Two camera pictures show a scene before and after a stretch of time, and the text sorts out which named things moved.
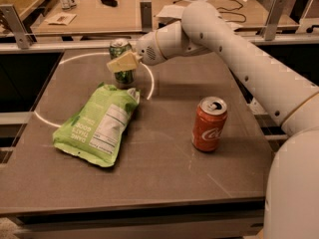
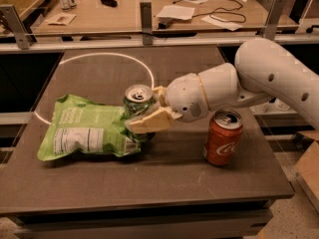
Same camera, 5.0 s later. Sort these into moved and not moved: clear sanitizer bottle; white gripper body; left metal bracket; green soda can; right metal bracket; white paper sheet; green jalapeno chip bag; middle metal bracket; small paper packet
Moved: green soda can; white gripper body; green jalapeno chip bag
Not moved: small paper packet; left metal bracket; clear sanitizer bottle; right metal bracket; middle metal bracket; white paper sheet
